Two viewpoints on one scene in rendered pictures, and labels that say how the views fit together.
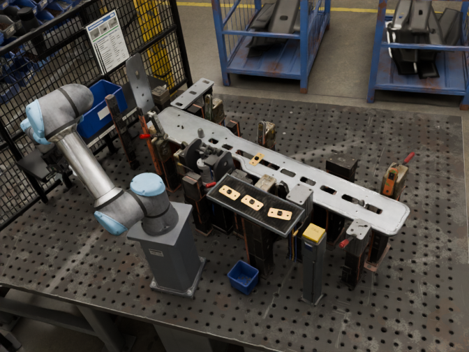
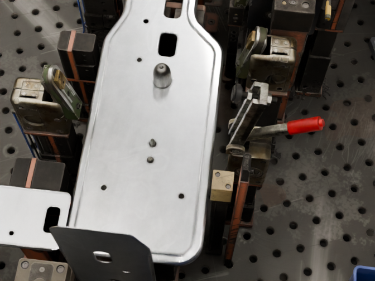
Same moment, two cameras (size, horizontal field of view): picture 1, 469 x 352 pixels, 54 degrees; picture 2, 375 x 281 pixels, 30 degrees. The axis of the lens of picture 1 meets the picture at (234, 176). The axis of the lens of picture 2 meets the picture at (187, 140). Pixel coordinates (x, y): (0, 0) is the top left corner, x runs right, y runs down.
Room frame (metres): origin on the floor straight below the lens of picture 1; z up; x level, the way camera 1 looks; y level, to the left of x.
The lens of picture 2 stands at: (2.12, 0.67, 2.09)
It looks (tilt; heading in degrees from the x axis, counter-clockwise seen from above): 65 degrees down; 234
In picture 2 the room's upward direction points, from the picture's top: 1 degrees clockwise
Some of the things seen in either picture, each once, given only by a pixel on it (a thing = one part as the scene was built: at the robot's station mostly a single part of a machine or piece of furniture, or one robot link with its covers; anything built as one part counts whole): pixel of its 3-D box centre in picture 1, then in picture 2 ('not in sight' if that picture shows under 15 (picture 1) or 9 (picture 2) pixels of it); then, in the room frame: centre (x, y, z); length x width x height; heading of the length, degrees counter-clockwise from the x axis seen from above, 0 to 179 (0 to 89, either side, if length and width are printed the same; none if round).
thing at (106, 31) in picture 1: (107, 42); not in sight; (2.31, 0.57, 1.30); 0.23 x 0.02 x 0.31; 137
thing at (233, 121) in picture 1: (235, 143); (85, 81); (1.86, -0.03, 0.84); 0.11 x 0.08 x 0.29; 137
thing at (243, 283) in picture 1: (243, 278); not in sight; (1.08, 0.03, 0.74); 0.11 x 0.10 x 0.09; 47
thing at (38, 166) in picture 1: (98, 121); not in sight; (2.01, 0.68, 1.02); 0.90 x 0.22 x 0.03; 137
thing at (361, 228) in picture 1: (354, 255); not in sight; (1.03, -0.44, 0.88); 0.11 x 0.10 x 0.36; 137
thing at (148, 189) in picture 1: (148, 193); not in sight; (1.18, 0.33, 1.27); 0.13 x 0.12 x 0.14; 128
